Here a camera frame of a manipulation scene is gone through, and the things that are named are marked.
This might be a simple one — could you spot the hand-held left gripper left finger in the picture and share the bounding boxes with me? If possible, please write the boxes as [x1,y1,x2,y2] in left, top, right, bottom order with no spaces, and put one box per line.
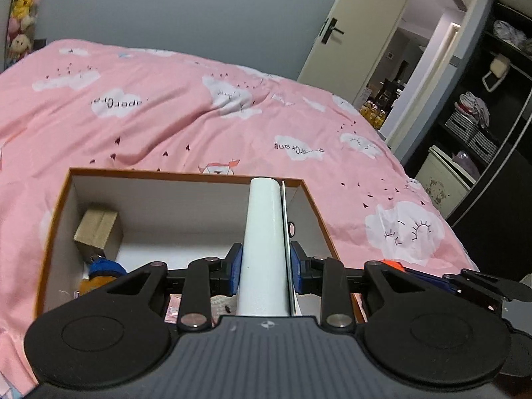
[106,244,243,330]

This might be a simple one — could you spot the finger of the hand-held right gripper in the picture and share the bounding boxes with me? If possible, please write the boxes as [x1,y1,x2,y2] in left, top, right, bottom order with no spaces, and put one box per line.
[405,272,503,312]
[443,269,525,301]

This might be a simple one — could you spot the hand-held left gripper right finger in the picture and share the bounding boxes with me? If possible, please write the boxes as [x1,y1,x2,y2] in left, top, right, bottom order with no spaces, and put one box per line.
[291,242,410,328]

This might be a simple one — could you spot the white rectangular box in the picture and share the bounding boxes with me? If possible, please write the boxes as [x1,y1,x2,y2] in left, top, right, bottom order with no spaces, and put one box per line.
[235,177,300,317]

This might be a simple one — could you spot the orange cardboard box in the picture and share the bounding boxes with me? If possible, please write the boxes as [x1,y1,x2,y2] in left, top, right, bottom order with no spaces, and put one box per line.
[35,167,368,327]

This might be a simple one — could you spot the brown plush bear sailor outfit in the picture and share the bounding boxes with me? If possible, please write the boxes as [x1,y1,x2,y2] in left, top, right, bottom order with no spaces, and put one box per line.
[79,253,127,296]

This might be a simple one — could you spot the small brown cardboard box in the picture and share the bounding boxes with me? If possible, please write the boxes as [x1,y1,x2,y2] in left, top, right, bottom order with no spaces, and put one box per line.
[73,203,124,260]

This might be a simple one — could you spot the white cartoon storage box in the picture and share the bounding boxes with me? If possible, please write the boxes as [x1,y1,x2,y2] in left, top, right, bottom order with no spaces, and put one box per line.
[416,145,476,219]

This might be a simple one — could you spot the black shelf unit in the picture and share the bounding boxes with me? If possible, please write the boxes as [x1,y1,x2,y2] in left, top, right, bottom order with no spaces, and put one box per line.
[405,0,532,283]

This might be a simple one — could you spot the lilac plastic bag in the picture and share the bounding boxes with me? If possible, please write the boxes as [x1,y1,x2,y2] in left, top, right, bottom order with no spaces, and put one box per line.
[453,152,478,175]

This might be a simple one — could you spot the pink printed blanket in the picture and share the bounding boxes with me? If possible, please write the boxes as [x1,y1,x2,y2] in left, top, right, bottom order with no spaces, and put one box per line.
[0,38,480,399]

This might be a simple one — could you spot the row of yellow bottles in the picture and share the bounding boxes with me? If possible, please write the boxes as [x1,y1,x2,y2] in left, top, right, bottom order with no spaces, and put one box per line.
[358,102,389,129]

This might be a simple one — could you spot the folded light clothes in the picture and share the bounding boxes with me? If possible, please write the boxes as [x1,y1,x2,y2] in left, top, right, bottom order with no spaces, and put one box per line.
[455,91,491,127]

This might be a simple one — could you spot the dark chair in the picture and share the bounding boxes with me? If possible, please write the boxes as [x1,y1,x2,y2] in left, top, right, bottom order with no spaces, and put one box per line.
[380,78,402,100]

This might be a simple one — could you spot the white hanging holder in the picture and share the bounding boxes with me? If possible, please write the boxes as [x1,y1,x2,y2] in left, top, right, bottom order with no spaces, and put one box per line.
[482,56,512,92]

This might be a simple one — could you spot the cream door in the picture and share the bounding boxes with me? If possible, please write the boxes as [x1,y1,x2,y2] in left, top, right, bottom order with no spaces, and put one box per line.
[297,0,416,111]

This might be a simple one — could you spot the folded white patterned clothes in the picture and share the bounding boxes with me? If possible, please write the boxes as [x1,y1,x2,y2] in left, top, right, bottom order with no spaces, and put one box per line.
[492,21,532,55]

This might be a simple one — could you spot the clear tube of plush toys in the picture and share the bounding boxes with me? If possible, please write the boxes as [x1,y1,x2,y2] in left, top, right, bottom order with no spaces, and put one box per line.
[4,0,42,67]

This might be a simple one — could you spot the black door handle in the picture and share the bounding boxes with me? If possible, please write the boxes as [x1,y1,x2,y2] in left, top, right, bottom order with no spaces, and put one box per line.
[320,17,345,46]

